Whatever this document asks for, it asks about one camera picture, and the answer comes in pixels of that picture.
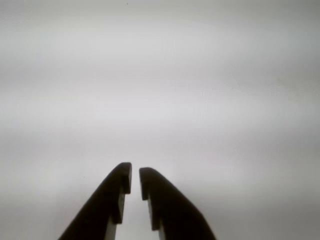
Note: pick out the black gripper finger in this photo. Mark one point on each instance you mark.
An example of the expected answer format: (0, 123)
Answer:
(178, 217)
(100, 212)

